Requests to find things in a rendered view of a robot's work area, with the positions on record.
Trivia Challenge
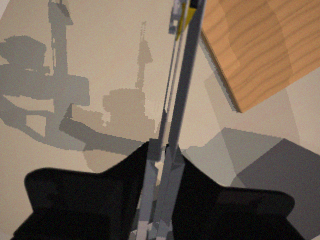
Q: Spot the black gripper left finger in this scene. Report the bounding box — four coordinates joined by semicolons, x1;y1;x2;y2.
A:
24;141;149;240

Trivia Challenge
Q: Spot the wooden board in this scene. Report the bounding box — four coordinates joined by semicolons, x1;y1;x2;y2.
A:
200;0;320;113

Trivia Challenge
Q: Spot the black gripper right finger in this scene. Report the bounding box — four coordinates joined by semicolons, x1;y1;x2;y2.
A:
171;155;295;240

